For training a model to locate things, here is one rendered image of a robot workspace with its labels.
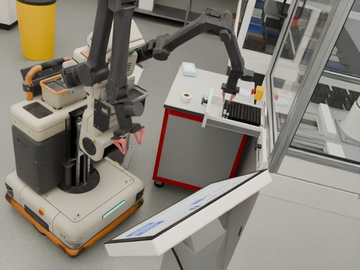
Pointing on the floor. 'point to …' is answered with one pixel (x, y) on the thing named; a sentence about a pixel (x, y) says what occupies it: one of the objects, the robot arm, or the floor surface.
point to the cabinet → (286, 232)
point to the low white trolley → (196, 135)
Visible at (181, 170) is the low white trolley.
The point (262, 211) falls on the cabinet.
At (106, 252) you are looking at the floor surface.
